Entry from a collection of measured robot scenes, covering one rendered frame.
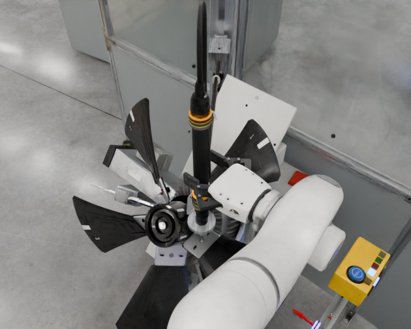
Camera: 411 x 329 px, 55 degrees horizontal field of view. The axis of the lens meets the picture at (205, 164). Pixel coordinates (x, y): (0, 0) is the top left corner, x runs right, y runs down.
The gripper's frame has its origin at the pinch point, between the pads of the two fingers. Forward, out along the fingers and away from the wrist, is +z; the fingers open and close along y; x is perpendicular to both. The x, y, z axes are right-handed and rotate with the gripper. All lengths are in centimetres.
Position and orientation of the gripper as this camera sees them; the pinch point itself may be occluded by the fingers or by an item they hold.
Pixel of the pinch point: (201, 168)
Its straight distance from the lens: 84.4
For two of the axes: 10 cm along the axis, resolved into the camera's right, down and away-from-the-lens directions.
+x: 0.0, -6.7, -7.4
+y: 6.5, -5.7, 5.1
